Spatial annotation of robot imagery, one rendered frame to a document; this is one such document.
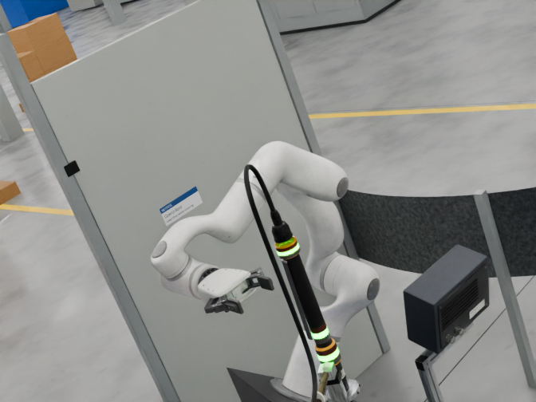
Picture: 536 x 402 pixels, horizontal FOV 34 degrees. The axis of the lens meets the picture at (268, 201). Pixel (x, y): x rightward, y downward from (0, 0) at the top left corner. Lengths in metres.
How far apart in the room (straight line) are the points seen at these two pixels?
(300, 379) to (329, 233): 0.44
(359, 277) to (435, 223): 1.37
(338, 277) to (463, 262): 0.36
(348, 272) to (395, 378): 1.95
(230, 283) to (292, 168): 0.39
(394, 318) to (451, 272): 2.30
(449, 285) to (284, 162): 0.65
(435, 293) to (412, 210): 1.38
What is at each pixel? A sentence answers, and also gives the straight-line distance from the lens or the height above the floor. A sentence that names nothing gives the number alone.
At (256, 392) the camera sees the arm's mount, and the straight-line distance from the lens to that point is 2.50.
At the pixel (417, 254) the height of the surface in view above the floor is 0.65.
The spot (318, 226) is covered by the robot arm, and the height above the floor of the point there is 1.53.
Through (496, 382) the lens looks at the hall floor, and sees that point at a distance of 4.20.
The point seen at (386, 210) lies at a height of 0.87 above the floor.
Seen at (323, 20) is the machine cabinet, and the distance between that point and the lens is 11.99.
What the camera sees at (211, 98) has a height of 1.61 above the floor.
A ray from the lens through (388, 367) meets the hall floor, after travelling 4.49.
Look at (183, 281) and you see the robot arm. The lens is 2.03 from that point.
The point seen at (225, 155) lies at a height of 1.37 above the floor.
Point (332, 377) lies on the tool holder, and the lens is 1.77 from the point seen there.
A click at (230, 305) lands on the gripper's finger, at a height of 1.66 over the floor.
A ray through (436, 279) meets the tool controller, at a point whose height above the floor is 1.24.
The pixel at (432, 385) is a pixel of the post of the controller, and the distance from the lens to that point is 2.62.
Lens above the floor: 2.49
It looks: 21 degrees down
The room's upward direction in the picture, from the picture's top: 21 degrees counter-clockwise
